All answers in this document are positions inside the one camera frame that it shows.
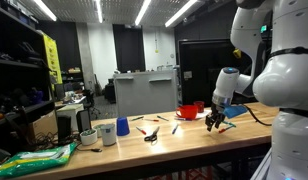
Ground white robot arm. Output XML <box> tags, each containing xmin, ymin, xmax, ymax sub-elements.
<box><xmin>205</xmin><ymin>0</ymin><xmax>308</xmax><ymax>180</ymax></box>

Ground green capped marker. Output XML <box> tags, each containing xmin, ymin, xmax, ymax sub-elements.
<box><xmin>157</xmin><ymin>115</ymin><xmax>169</xmax><ymax>121</ymax></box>

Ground white mug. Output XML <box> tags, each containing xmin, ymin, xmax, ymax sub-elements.
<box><xmin>101</xmin><ymin>124</ymin><xmax>116</xmax><ymax>146</ymax></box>

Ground black shelving unit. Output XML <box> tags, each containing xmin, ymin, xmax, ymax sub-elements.
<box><xmin>0</xmin><ymin>0</ymin><xmax>54</xmax><ymax>154</ymax></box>

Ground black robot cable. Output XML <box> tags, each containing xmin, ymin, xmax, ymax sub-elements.
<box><xmin>242</xmin><ymin>103</ymin><xmax>273</xmax><ymax>127</ymax></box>

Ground teal marker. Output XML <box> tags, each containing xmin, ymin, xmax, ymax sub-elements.
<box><xmin>222</xmin><ymin>121</ymin><xmax>236</xmax><ymax>127</ymax></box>

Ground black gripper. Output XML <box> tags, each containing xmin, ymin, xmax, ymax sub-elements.
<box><xmin>205</xmin><ymin>104</ymin><xmax>225</xmax><ymax>132</ymax></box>

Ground black handled scissors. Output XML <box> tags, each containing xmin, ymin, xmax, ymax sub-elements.
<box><xmin>144</xmin><ymin>126</ymin><xmax>160</xmax><ymax>142</ymax></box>

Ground green wipes packet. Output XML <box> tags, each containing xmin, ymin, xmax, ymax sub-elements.
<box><xmin>0</xmin><ymin>143</ymin><xmax>76</xmax><ymax>178</ymax></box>

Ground blue plastic cup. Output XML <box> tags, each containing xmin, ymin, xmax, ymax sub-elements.
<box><xmin>116</xmin><ymin>117</ymin><xmax>130</xmax><ymax>136</ymax></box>

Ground black speaker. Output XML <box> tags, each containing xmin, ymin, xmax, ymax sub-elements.
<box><xmin>76</xmin><ymin>110</ymin><xmax>91</xmax><ymax>132</ymax></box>

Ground small red marker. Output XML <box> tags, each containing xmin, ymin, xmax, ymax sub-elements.
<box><xmin>143</xmin><ymin>119</ymin><xmax>159</xmax><ymax>122</ymax></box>

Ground white planter pot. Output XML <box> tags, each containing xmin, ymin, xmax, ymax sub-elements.
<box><xmin>80</xmin><ymin>129</ymin><xmax>97</xmax><ymax>146</ymax></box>

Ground red capped marker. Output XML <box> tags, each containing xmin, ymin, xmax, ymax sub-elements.
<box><xmin>136</xmin><ymin>127</ymin><xmax>146</xmax><ymax>135</ymax></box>

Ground grey metal cabinet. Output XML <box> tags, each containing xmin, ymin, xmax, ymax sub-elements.
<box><xmin>114</xmin><ymin>70</ymin><xmax>178</xmax><ymax>116</ymax></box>

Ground red ceramic mug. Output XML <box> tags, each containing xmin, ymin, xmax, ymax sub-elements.
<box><xmin>194</xmin><ymin>101</ymin><xmax>205</xmax><ymax>113</ymax></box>

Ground red marker with white body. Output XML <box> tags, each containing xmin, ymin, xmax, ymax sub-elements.
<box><xmin>218</xmin><ymin>126</ymin><xmax>235</xmax><ymax>133</ymax></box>

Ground dark green marker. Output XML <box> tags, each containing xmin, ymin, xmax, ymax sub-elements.
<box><xmin>130</xmin><ymin>116</ymin><xmax>144</xmax><ymax>121</ymax></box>

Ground red plastic bowl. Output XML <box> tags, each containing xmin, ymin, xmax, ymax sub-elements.
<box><xmin>176</xmin><ymin>105</ymin><xmax>198</xmax><ymax>120</ymax></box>

